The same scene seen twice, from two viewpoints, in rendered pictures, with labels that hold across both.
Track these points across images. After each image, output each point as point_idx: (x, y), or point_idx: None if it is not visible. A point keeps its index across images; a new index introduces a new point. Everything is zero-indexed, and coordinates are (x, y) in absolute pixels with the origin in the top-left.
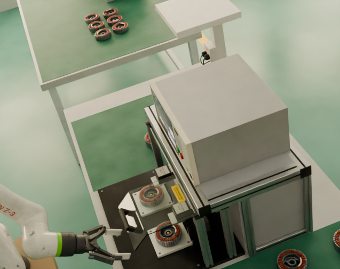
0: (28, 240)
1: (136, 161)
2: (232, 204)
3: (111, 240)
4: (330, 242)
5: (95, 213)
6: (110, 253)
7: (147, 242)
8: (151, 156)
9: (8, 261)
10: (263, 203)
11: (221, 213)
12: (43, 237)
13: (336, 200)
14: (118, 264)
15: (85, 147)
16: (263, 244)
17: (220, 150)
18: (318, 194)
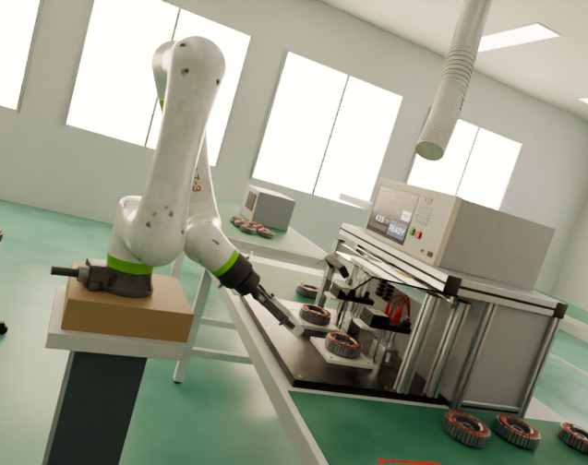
0: (202, 222)
1: (285, 296)
2: (481, 298)
3: (257, 331)
4: (553, 435)
5: (235, 307)
6: (282, 311)
7: (309, 345)
8: (303, 300)
9: (181, 210)
10: (502, 328)
11: (458, 310)
12: (222, 232)
13: (538, 405)
14: (267, 351)
15: None
16: (471, 400)
17: (479, 234)
18: None
